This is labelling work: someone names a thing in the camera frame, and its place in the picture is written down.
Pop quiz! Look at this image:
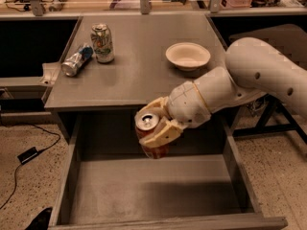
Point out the black power adapter with cable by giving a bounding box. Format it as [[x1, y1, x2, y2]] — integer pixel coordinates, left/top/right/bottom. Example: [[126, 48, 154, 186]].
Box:
[[0, 124, 60, 209]]

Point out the open grey top drawer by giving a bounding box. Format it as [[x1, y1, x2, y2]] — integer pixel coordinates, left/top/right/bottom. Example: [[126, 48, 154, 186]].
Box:
[[48, 111, 288, 230]]

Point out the black object bottom left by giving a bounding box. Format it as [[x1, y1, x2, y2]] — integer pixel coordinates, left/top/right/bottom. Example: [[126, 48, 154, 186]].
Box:
[[25, 207, 53, 230]]

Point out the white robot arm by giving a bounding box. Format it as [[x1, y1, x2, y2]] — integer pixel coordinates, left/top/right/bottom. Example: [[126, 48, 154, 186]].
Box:
[[135, 37, 307, 149]]

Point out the white paper bowl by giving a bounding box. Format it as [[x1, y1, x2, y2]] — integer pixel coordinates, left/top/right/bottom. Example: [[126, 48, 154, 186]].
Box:
[[165, 42, 211, 71]]

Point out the red coke can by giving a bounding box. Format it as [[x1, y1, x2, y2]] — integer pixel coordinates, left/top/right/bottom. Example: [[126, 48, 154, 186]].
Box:
[[134, 112, 171, 160]]

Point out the white rounded gripper body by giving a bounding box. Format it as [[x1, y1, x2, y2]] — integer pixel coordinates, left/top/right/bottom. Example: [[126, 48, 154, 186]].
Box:
[[167, 81, 211, 128]]

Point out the green white soda can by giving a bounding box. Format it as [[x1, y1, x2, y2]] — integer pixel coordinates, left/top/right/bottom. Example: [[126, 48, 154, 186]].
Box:
[[90, 23, 114, 63]]

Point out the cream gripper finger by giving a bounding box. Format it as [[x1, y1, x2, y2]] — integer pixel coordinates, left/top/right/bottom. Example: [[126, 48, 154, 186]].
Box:
[[134, 97, 171, 120], [139, 117, 185, 149]]

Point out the blue silver can lying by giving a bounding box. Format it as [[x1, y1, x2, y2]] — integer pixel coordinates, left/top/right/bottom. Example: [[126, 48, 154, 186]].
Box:
[[61, 43, 93, 77]]

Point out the grey cabinet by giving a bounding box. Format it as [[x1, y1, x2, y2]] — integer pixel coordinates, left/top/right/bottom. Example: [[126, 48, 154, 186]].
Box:
[[44, 12, 254, 146]]

